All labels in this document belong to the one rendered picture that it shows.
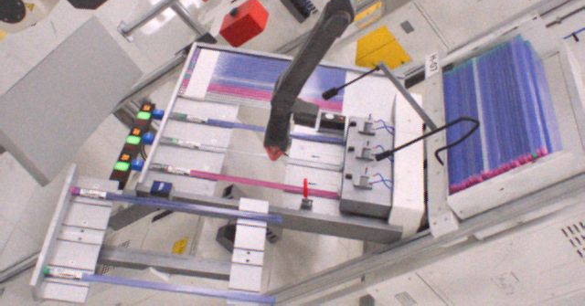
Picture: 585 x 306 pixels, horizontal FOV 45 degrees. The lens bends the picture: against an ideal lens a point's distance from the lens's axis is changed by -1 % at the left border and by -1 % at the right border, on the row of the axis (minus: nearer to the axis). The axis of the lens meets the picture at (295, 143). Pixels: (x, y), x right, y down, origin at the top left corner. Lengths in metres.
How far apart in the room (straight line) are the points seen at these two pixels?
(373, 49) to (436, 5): 2.21
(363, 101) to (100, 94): 0.81
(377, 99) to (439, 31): 0.98
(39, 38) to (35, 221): 0.80
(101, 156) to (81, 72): 0.83
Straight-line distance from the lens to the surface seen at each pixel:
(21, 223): 2.59
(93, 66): 2.21
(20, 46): 2.95
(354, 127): 2.07
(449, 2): 3.14
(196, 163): 2.00
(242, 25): 2.72
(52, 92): 2.05
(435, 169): 1.96
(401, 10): 3.15
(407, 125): 2.09
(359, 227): 1.88
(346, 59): 3.65
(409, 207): 1.85
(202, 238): 2.19
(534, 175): 1.74
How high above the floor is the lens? 2.00
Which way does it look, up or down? 29 degrees down
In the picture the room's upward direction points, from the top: 63 degrees clockwise
